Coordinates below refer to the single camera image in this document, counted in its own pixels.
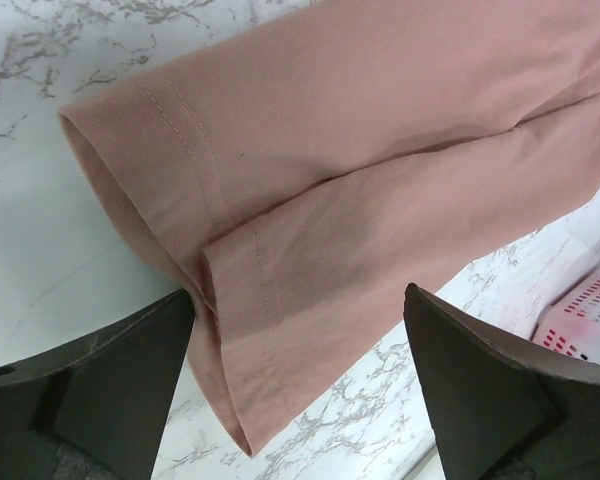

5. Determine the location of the white laundry basket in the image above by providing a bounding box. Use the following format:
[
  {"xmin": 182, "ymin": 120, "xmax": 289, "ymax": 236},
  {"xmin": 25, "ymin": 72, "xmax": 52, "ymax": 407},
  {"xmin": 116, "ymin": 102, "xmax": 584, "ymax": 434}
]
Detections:
[{"xmin": 524, "ymin": 189, "xmax": 600, "ymax": 364}]

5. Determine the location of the pink t shirt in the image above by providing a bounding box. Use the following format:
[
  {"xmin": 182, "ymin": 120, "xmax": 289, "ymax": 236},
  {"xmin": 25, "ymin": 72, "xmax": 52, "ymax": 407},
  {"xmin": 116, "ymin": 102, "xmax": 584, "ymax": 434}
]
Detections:
[{"xmin": 59, "ymin": 1, "xmax": 600, "ymax": 456}]

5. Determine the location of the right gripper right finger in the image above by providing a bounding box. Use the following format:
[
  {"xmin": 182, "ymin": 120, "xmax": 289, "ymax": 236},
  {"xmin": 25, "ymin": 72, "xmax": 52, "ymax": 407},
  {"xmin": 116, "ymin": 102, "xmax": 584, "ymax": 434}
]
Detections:
[{"xmin": 404, "ymin": 283, "xmax": 600, "ymax": 479}]

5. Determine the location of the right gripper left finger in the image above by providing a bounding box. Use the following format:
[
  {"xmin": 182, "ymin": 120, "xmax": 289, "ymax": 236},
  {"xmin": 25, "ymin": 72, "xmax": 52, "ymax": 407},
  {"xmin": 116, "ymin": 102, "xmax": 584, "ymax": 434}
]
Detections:
[{"xmin": 0, "ymin": 290, "xmax": 195, "ymax": 479}]

